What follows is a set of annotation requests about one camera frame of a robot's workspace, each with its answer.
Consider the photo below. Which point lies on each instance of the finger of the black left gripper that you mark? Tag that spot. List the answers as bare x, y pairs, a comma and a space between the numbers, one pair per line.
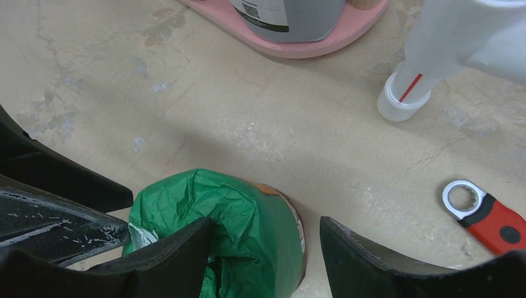
55, 229
30, 162

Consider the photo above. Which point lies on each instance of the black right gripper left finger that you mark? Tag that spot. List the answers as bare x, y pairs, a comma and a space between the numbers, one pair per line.
171, 267

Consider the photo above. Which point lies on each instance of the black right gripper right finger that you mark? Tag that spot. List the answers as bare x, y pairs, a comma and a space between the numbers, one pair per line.
359, 267

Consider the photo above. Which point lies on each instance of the green brown roll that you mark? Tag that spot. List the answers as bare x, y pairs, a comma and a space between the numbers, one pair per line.
258, 245

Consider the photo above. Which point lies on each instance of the pink three-tier shelf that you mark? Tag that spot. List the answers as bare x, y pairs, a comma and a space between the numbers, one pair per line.
357, 18

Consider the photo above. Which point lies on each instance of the grey toilet paper roll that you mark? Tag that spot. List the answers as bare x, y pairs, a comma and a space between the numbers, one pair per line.
290, 21

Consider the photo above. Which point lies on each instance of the white PVC pipe stand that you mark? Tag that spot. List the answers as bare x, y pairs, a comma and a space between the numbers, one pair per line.
448, 36

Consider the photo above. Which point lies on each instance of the red handled adjustable wrench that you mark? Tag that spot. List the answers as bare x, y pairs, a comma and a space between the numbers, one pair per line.
498, 228

